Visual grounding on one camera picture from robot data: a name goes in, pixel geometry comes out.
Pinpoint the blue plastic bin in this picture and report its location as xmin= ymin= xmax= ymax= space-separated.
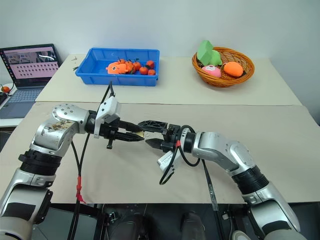
xmin=75 ymin=47 xmax=161 ymax=88

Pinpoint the orange wicker basket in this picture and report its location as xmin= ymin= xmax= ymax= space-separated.
xmin=191 ymin=46 xmax=256 ymax=88

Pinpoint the grey round disc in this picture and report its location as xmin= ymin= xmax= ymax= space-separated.
xmin=230 ymin=228 xmax=251 ymax=240

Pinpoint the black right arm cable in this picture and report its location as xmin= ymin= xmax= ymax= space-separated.
xmin=158 ymin=124 xmax=227 ymax=240

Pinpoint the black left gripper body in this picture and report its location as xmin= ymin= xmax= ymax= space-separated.
xmin=99 ymin=116 xmax=122 ymax=150

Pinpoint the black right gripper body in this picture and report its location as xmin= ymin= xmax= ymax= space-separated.
xmin=160 ymin=123 xmax=181 ymax=154

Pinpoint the dark rounded shape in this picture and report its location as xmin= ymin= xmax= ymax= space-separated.
xmin=179 ymin=210 xmax=207 ymax=240
xmin=109 ymin=211 xmax=151 ymax=240

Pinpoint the open blue-grey laptop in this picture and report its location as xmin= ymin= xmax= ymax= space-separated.
xmin=0 ymin=43 xmax=63 ymax=120

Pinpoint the orange plush fruit toy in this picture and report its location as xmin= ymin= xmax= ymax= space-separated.
xmin=222 ymin=61 xmax=244 ymax=77

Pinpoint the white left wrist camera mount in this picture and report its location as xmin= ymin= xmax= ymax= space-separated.
xmin=93 ymin=96 xmax=123 ymax=139

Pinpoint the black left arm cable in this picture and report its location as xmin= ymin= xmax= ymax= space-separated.
xmin=69 ymin=80 xmax=117 ymax=240

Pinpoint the pink plush toy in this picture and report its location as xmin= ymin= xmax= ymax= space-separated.
xmin=201 ymin=64 xmax=222 ymax=79

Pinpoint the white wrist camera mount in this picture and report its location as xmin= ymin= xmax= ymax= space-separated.
xmin=93 ymin=96 xmax=123 ymax=139
xmin=156 ymin=149 xmax=181 ymax=173

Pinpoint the orange plush fish toy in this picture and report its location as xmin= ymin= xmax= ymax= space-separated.
xmin=105 ymin=61 xmax=136 ymax=76

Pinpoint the light green plush toy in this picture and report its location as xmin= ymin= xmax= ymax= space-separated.
xmin=208 ymin=49 xmax=224 ymax=67

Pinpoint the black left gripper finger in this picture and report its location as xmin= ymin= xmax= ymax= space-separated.
xmin=116 ymin=131 xmax=146 ymax=144
xmin=119 ymin=120 xmax=144 ymax=133

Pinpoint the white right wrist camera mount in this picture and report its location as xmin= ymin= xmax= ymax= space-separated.
xmin=156 ymin=149 xmax=181 ymax=173

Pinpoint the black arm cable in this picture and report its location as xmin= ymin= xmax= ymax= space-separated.
xmin=69 ymin=80 xmax=117 ymax=240
xmin=158 ymin=124 xmax=227 ymax=240

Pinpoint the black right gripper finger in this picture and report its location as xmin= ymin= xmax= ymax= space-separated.
xmin=145 ymin=138 xmax=164 ymax=150
xmin=137 ymin=119 xmax=169 ymax=134

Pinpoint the bright green block toy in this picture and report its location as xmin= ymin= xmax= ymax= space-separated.
xmin=196 ymin=39 xmax=215 ymax=65

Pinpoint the beige table cover sheet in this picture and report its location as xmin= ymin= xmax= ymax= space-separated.
xmin=34 ymin=53 xmax=309 ymax=107

